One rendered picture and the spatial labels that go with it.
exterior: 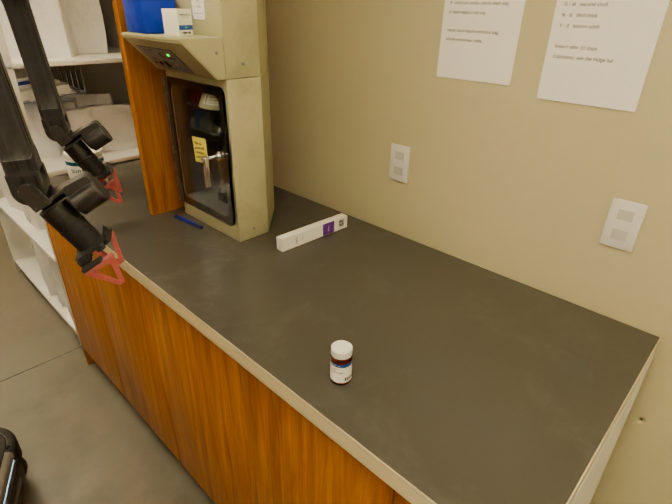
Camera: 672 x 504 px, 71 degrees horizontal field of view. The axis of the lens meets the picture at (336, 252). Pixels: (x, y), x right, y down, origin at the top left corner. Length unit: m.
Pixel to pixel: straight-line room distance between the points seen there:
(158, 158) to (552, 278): 1.25
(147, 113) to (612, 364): 1.43
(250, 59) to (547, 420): 1.09
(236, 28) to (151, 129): 0.49
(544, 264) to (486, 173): 0.28
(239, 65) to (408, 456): 1.01
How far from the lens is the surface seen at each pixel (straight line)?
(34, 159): 1.05
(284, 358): 0.99
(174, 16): 1.34
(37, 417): 2.48
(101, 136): 1.54
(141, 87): 1.62
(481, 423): 0.91
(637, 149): 1.20
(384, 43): 1.48
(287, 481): 1.23
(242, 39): 1.34
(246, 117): 1.36
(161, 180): 1.69
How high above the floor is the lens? 1.59
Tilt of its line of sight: 28 degrees down
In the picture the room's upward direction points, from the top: 1 degrees clockwise
